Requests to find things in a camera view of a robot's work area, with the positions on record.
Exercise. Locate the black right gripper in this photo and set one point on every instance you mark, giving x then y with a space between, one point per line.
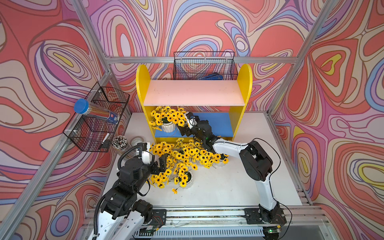
186 129

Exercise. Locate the black wire basket left wall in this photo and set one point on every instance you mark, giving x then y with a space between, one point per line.
91 134

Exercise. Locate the white tape roll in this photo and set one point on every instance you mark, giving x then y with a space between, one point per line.
136 140

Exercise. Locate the clear cup of pencils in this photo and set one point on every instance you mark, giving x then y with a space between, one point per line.
120 144

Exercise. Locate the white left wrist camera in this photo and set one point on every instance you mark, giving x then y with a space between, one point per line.
146 155

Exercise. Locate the black wire basket wall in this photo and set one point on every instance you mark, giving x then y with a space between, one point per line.
91 134
205 65

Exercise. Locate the metal base rail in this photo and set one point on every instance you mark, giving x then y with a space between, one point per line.
216 223

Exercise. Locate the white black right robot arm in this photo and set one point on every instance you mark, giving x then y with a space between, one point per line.
256 161

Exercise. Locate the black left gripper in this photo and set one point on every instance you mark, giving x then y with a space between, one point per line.
162 163

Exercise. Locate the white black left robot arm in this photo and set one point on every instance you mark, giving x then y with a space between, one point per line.
119 213

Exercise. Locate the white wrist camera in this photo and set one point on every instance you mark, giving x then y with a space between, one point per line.
191 121
146 155

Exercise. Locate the black wire basket back wall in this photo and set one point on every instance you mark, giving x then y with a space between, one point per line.
205 65

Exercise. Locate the yellow pink blue wooden shelf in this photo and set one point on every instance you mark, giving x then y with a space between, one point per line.
190 93

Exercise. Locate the sunflower pot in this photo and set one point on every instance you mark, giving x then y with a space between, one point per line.
181 153
183 176
161 180
181 119
202 156
164 148
220 159
164 119

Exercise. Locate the clear tube with blue cap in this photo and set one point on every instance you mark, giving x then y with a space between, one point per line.
87 108

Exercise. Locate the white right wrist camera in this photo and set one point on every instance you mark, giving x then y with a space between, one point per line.
191 121

